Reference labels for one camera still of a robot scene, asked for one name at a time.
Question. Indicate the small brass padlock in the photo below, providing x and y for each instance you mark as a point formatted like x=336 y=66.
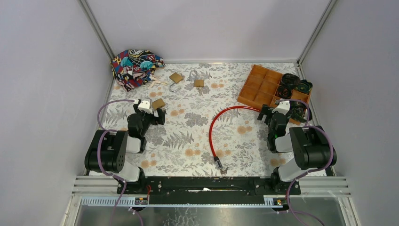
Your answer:
x=198 y=83

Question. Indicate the open brass padlock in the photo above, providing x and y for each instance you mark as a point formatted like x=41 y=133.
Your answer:
x=175 y=78

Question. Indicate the colourful patterned cloth bag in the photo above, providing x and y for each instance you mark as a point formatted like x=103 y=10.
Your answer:
x=133 y=68

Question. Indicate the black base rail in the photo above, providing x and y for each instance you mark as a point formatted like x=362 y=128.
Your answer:
x=208 y=190

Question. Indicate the red cable lock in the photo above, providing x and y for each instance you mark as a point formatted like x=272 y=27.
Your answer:
x=232 y=139

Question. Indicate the orange compartment tray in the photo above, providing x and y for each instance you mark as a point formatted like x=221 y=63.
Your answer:
x=263 y=86

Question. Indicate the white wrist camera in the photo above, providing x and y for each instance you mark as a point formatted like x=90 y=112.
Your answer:
x=144 y=106
x=283 y=106

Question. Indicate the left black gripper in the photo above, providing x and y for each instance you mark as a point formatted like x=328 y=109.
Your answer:
x=151 y=115

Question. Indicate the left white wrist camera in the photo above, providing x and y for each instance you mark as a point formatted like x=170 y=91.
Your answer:
x=144 y=106

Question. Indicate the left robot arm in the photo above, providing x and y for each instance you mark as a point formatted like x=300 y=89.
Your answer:
x=108 y=149

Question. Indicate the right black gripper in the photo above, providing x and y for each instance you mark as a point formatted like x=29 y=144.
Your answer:
x=265 y=110

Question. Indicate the floral table mat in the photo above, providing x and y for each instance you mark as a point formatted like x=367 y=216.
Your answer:
x=180 y=147

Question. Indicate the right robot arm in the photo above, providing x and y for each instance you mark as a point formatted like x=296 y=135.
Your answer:
x=311 y=148

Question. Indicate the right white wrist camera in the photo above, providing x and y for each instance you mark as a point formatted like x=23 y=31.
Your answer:
x=283 y=106

